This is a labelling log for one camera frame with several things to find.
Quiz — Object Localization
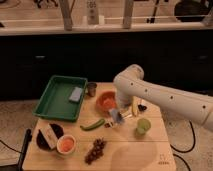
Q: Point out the black cable right floor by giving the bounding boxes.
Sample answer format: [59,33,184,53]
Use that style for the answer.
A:
[170,120,198,171]

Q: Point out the green pepper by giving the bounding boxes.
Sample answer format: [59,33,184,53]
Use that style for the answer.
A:
[80,119,105,131]

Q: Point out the yellow corn cob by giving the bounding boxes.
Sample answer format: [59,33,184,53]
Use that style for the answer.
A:
[132,97,138,117]

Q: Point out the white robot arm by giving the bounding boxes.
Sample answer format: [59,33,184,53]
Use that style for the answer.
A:
[113,64,213,132]

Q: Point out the grey sponge block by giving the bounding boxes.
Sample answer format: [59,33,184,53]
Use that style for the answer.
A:
[69,87,83,102]

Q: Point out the black bar left of table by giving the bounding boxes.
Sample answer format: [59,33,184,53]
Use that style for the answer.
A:
[17,129,32,171]

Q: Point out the green plastic tray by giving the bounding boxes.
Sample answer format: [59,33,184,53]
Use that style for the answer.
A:
[34,75,87,122]

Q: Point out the white bowl orange inside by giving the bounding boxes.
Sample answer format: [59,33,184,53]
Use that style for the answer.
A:
[57,135,76,155]

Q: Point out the white remote on shelf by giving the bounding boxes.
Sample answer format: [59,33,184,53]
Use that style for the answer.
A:
[86,0,99,25]

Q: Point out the grey blue towel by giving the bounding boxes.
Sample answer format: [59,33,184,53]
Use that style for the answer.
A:
[109,108,124,124]

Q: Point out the red orange bowl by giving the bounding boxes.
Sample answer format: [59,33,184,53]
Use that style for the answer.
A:
[96,91,117,112]

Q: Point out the small metal cup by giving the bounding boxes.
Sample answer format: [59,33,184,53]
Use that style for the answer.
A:
[87,82,97,97]

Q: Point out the brown grape bunch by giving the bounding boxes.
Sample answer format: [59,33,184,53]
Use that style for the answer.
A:
[84,138,106,165]

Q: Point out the metal fork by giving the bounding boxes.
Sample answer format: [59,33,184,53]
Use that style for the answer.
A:
[104,114,131,128]

